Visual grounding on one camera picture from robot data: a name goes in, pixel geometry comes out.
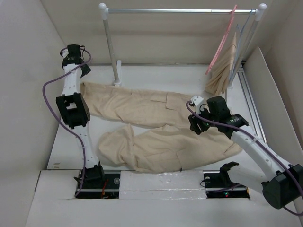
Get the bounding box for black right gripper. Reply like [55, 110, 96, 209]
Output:
[188, 104, 219, 135]

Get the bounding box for beige trousers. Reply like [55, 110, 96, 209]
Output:
[80, 82, 241, 173]
[205, 33, 237, 96]

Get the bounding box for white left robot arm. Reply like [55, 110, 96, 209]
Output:
[56, 44, 106, 188]

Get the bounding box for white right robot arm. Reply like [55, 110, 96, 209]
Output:
[186, 96, 303, 210]

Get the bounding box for beige trousers on hanger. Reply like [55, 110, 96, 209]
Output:
[205, 33, 237, 96]

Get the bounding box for pink plastic hanger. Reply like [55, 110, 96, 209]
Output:
[205, 4, 238, 75]

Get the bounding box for white clothes rack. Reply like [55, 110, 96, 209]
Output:
[98, 3, 267, 86]

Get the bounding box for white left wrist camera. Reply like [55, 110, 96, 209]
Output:
[60, 47, 69, 58]

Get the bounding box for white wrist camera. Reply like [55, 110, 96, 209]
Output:
[190, 95, 204, 111]
[60, 47, 69, 58]

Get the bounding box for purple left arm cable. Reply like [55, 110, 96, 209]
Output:
[42, 47, 92, 197]

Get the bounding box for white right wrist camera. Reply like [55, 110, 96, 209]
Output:
[190, 95, 204, 111]

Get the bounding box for aluminium side rail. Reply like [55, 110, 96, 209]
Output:
[237, 66, 267, 143]

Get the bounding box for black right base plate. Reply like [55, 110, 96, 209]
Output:
[200, 162, 250, 199]

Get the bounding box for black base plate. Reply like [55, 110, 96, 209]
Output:
[74, 172, 121, 199]
[200, 162, 250, 199]

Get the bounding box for blue wire hanger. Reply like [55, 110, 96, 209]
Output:
[229, 9, 255, 86]

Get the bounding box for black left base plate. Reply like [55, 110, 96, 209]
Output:
[74, 172, 121, 199]

